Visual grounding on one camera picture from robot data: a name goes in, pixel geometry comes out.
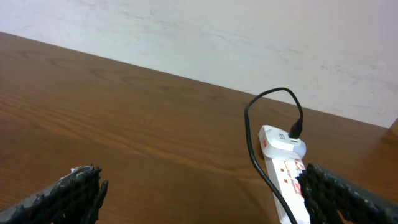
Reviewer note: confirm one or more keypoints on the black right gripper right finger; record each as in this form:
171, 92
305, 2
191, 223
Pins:
330, 198

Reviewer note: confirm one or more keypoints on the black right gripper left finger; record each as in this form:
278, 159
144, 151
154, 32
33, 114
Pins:
74, 198

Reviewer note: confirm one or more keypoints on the white power strip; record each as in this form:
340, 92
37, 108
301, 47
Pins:
283, 159

